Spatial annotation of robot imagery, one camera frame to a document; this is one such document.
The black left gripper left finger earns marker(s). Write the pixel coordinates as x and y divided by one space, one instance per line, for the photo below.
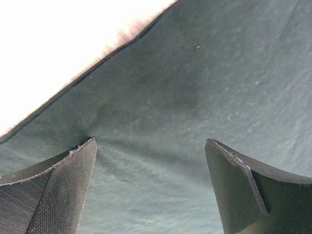
48 197

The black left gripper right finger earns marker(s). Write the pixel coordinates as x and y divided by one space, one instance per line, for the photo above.
256 198

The black t shirt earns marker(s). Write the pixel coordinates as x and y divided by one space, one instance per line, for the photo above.
236 71

